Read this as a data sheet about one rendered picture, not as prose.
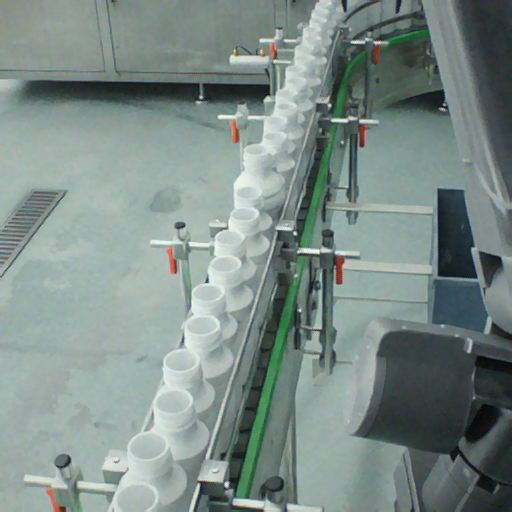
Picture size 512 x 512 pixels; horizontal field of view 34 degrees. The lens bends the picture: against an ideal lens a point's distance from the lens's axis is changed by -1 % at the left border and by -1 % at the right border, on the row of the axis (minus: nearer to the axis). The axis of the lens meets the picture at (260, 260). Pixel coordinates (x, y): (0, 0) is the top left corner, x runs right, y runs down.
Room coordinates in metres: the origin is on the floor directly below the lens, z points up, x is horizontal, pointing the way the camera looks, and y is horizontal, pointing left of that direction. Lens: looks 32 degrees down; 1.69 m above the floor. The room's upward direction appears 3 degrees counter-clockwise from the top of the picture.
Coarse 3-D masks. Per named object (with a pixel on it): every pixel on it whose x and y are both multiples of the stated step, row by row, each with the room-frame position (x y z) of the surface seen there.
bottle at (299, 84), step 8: (288, 80) 1.42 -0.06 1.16; (296, 80) 1.42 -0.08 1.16; (304, 80) 1.41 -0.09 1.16; (288, 88) 1.39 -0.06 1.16; (296, 88) 1.39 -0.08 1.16; (304, 88) 1.40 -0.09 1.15; (304, 96) 1.40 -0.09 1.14; (304, 104) 1.39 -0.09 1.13; (312, 104) 1.40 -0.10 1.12; (304, 112) 1.38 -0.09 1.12; (312, 128) 1.39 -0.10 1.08; (312, 136) 1.40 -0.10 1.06; (312, 144) 1.40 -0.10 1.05
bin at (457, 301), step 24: (456, 192) 1.38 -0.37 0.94; (432, 216) 1.33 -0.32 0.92; (456, 216) 1.38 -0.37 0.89; (432, 240) 1.33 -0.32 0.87; (456, 240) 1.38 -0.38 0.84; (312, 264) 1.17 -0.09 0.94; (360, 264) 1.17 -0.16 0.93; (384, 264) 1.17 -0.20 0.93; (408, 264) 1.17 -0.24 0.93; (432, 264) 1.15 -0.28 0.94; (456, 264) 1.38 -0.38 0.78; (432, 288) 1.13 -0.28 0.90; (456, 288) 1.09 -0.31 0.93; (480, 288) 1.08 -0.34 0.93; (432, 312) 1.10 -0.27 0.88; (456, 312) 1.09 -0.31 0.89; (480, 312) 1.08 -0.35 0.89; (312, 360) 1.19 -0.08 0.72; (336, 360) 1.18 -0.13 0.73
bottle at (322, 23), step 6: (318, 18) 1.77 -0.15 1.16; (312, 24) 1.74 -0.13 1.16; (318, 24) 1.74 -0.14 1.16; (324, 24) 1.74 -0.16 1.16; (324, 30) 1.74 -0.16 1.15; (324, 36) 1.74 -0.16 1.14; (324, 42) 1.73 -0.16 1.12; (330, 42) 1.74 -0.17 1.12; (330, 48) 1.74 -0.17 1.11; (330, 66) 1.74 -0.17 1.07; (330, 72) 1.74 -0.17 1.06; (330, 78) 1.74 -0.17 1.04
